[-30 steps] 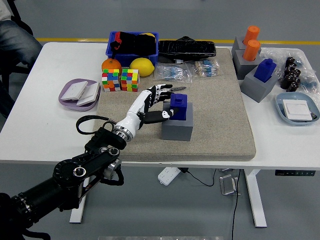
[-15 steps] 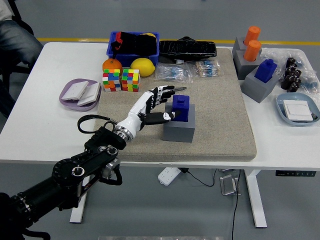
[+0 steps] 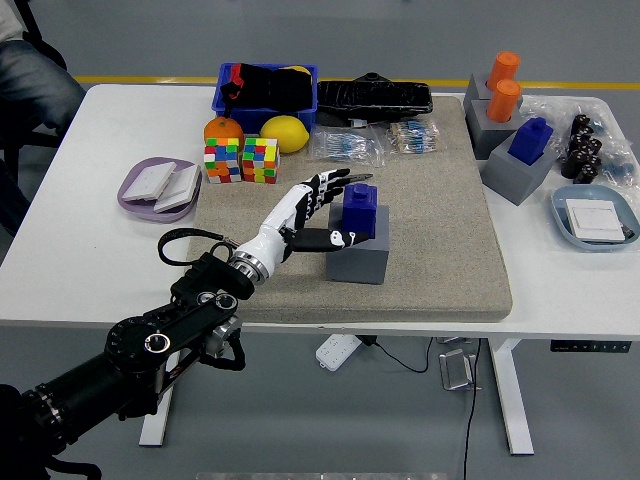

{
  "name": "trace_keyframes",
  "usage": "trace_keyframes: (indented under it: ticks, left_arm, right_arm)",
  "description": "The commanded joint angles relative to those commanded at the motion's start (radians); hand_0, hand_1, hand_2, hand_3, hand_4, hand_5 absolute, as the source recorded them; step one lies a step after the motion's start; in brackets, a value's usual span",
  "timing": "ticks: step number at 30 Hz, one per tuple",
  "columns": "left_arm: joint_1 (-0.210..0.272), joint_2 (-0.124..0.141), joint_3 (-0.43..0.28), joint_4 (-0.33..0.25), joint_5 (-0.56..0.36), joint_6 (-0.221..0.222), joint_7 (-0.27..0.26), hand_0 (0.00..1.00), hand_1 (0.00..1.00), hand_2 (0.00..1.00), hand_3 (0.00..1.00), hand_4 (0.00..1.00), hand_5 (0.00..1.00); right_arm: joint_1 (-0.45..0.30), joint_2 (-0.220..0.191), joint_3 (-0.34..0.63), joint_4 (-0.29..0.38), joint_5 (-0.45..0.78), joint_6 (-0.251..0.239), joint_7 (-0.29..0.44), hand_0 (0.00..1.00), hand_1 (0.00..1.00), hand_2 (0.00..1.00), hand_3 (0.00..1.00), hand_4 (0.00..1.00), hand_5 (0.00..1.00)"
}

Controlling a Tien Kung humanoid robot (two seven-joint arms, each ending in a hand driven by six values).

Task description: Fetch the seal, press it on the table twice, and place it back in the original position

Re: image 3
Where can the black cloth with red trim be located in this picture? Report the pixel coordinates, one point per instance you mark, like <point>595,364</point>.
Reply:
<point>280,90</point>

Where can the blue plastic bin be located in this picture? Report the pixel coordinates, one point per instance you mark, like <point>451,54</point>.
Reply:
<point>250,115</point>

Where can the white power strip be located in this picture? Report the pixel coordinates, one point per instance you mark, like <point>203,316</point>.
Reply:
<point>335,352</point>

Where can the white table leg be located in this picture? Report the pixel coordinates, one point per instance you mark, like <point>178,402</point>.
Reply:
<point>155,425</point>
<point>510,400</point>

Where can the grey square seal holder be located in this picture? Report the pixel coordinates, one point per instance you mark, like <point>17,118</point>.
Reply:
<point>510,180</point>
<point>357,265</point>

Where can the white switch panel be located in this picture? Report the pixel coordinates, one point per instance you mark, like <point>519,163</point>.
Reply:
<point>595,220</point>
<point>147,181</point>
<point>180,192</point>

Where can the orange fruit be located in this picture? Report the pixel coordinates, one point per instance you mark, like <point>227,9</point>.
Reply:
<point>222,129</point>

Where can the yellow lemon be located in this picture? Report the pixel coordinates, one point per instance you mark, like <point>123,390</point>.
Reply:
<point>285,134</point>

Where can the bag of brown and blue resistors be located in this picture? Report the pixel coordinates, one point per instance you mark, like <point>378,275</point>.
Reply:
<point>412,135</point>

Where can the grey-brown mat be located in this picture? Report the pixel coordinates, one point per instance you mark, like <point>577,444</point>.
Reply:
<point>425,250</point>

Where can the black table control panel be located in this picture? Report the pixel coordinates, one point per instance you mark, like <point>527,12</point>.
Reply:
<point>590,346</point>

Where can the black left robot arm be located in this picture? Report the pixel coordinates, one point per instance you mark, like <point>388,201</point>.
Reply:
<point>130,345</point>

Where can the black cylindrical capacitor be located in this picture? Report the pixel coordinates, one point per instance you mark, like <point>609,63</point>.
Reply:
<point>580,140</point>
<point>588,169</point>
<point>593,146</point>
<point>580,123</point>
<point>571,164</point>

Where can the black wrapped keyboard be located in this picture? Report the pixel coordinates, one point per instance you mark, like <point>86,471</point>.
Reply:
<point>375,100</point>

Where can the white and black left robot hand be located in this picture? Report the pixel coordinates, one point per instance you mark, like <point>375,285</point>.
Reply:
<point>272,235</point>

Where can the silver metal bracket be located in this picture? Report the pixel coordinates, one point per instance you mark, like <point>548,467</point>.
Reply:
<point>457,370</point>

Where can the blue-grey plate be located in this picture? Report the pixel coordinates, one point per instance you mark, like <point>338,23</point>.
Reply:
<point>560,210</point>

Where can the blue square seal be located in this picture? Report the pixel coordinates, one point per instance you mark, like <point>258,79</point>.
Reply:
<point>360,210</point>
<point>530,142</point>

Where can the grey holder with round hole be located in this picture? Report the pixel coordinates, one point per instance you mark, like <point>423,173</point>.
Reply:
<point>487,142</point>
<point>475,92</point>

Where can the yellow object in bin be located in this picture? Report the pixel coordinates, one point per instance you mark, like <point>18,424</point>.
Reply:
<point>300,69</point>

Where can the small metal hand tool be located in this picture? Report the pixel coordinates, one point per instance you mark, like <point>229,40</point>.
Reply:
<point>362,176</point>

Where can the multicoloured puzzle cube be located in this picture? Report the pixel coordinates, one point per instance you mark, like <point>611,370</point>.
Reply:
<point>222,160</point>
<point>260,160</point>

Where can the small black connector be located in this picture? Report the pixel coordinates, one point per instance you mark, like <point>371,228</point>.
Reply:
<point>625,231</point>

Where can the orange cylindrical seal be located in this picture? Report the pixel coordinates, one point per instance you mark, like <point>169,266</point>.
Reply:
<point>502,102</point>
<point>504,67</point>

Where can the clear plastic bag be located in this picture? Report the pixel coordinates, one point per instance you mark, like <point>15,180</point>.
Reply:
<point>550,107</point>

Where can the purple plate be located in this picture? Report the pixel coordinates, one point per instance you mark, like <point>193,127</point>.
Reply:
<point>150,216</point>

